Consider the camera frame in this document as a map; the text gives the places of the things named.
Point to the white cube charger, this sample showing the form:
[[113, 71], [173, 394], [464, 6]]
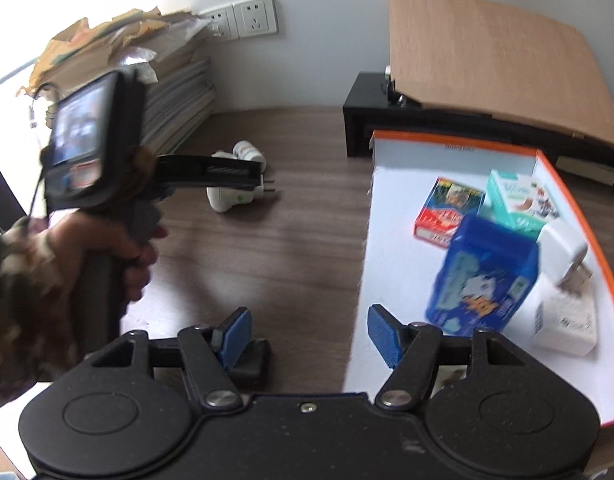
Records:
[[562, 250]]

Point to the blue tissue pack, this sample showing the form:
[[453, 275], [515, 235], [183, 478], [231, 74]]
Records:
[[482, 275]]

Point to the white rounded plug adapter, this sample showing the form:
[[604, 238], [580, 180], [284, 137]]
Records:
[[232, 195]]

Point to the black desk riser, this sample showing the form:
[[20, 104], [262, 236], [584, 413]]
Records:
[[367, 110]]

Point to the stack of papers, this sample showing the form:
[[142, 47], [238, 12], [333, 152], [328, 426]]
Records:
[[162, 90]]

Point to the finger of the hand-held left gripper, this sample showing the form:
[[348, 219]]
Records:
[[212, 172]]

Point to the teal and white small box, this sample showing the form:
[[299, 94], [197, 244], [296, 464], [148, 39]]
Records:
[[517, 195]]

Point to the red and blue card box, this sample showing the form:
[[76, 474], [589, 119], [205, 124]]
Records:
[[444, 210]]

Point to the white box with barcode label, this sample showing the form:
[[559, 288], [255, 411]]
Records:
[[567, 325]]

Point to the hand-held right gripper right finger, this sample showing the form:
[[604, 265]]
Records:
[[384, 341]]

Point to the white wall socket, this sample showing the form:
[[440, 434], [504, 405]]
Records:
[[257, 16], [219, 22]]

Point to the white bottle with orange label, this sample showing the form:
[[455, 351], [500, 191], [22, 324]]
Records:
[[247, 152]]

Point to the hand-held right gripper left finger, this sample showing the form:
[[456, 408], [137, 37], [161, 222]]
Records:
[[237, 339]]

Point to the orange-rimmed white cardboard box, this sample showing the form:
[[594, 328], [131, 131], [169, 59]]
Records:
[[397, 240]]

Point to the tilted wooden board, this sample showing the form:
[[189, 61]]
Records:
[[497, 60]]

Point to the person's left hand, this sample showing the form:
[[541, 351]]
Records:
[[87, 235]]

